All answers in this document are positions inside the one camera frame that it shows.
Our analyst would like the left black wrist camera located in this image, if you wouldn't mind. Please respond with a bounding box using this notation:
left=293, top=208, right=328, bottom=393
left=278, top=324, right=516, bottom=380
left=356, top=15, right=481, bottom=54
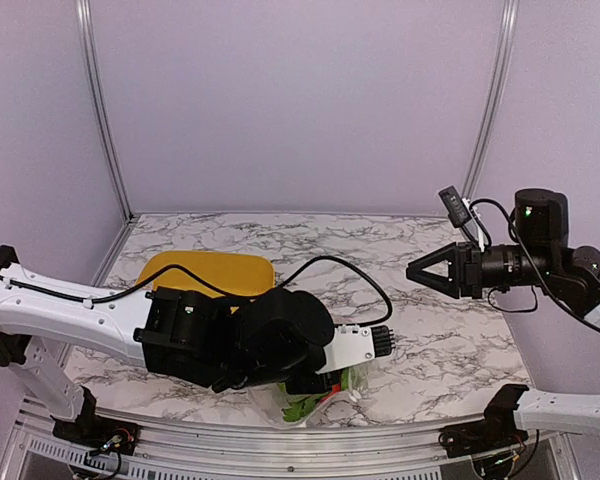
left=235, top=288, right=395, bottom=373

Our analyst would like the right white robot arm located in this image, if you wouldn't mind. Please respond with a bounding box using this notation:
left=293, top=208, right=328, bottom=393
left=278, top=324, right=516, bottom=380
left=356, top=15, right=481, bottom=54
left=406, top=188, right=600, bottom=458

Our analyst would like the aluminium frame post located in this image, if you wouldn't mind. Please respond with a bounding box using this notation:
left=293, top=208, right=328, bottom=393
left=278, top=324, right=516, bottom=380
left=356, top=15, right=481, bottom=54
left=75, top=0, right=134, bottom=223
left=462, top=0, right=520, bottom=198

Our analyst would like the left aluminium frame post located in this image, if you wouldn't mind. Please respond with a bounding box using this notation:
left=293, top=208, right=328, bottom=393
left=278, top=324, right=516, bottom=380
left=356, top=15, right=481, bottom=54
left=75, top=0, right=134, bottom=223

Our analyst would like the front aluminium rail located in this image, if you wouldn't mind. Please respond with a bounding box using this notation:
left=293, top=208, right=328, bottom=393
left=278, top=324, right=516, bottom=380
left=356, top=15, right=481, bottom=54
left=0, top=394, right=581, bottom=480

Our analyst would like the clear zip top bag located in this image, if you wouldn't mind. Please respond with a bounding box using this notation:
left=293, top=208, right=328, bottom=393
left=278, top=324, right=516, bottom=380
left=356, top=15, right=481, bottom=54
left=247, top=362, right=378, bottom=430

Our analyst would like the green toy leafy vegetable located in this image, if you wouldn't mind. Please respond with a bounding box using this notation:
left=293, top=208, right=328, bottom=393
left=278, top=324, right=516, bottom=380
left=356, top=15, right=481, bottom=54
left=278, top=366, right=368, bottom=424

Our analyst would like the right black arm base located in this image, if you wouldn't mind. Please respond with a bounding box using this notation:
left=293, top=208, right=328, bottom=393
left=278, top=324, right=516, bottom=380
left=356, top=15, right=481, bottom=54
left=438, top=384, right=530, bottom=458

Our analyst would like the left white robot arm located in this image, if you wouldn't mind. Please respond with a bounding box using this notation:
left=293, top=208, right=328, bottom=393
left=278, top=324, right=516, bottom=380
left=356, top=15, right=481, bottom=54
left=0, top=247, right=342, bottom=445

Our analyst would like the yellow plastic basket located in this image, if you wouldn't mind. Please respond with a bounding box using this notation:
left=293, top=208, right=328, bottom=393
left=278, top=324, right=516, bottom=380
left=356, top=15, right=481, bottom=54
left=136, top=251, right=275, bottom=296

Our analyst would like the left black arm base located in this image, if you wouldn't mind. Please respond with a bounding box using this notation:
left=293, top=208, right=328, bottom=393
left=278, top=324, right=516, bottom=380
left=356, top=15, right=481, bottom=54
left=51, top=387, right=140, bottom=456

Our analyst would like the right aluminium frame post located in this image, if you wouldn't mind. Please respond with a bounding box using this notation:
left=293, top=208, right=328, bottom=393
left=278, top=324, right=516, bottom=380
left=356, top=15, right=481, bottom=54
left=462, top=0, right=520, bottom=198

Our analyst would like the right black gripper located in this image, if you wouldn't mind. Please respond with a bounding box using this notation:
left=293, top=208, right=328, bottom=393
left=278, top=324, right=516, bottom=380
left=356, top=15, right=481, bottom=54
left=407, top=241, right=556, bottom=301

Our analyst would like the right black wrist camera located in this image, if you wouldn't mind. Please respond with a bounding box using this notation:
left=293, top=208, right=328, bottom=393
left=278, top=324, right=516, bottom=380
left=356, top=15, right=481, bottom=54
left=438, top=186, right=486, bottom=251

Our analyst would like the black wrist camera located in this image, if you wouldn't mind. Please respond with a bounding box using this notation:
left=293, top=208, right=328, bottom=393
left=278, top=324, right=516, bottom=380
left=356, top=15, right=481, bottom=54
left=235, top=288, right=395, bottom=373
left=438, top=186, right=486, bottom=251

